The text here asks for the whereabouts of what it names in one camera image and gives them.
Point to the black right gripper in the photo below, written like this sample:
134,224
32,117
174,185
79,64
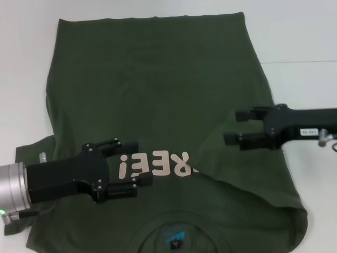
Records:
295,121

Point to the dark green printed t-shirt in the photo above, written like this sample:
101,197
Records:
158,79

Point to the silver cylindrical connector plug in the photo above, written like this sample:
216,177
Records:
42,157

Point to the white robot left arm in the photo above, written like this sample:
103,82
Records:
11,184

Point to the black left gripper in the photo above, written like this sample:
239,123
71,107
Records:
65,176

